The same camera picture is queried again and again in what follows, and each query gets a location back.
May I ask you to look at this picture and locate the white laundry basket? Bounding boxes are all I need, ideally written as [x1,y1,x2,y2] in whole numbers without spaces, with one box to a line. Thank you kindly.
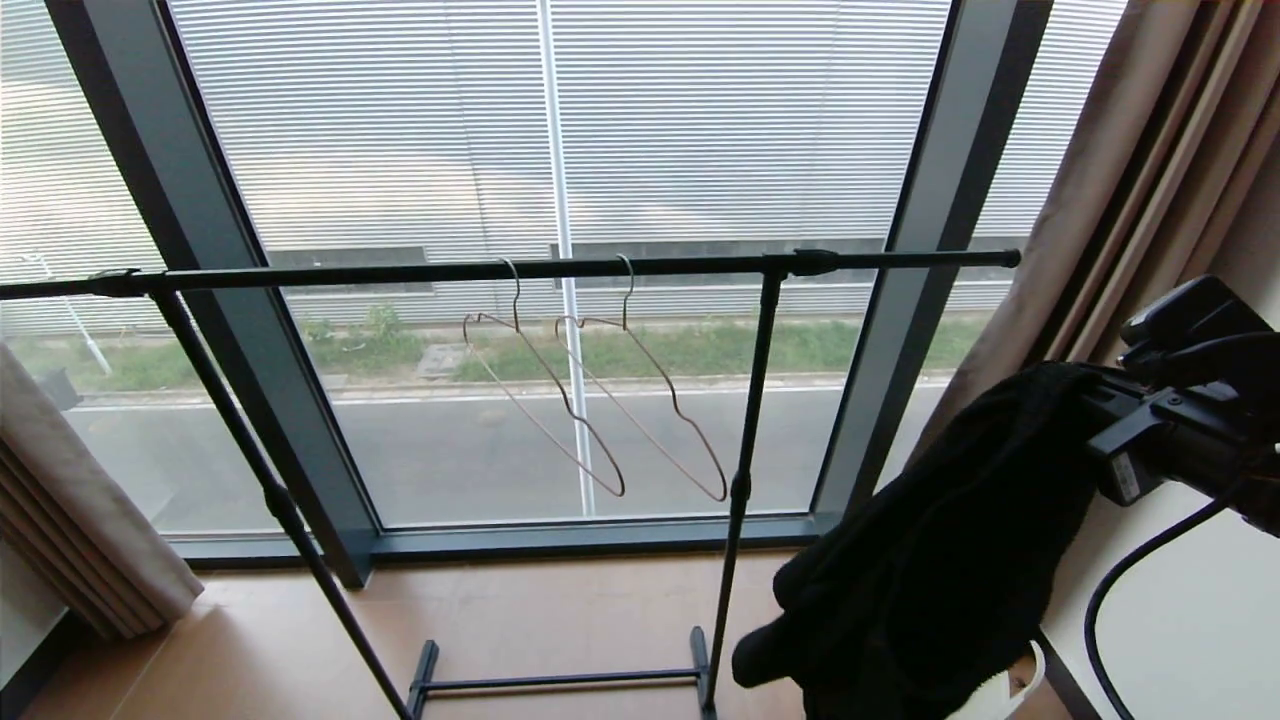
[948,640,1047,720]

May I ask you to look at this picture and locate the black clothes rack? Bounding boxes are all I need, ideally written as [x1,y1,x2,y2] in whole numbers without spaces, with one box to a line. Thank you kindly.
[0,247,1022,720]

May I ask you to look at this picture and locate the black drawstring shorts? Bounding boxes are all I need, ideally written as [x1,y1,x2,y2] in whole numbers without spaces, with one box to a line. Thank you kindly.
[732,362,1107,720]

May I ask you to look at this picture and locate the brown curtain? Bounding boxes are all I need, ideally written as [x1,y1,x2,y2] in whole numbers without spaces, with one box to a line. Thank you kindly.
[905,0,1280,473]
[0,340,206,641]

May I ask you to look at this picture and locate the pink clothes hanger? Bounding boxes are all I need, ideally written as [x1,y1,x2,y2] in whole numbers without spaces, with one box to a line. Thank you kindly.
[555,253,729,504]
[462,258,628,499]

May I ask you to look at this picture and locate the black cable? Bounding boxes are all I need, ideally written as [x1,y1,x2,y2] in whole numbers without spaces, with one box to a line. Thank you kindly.
[1083,478,1246,720]

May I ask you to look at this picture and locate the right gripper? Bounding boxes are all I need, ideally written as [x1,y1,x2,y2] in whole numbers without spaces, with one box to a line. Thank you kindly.
[1078,368,1263,509]

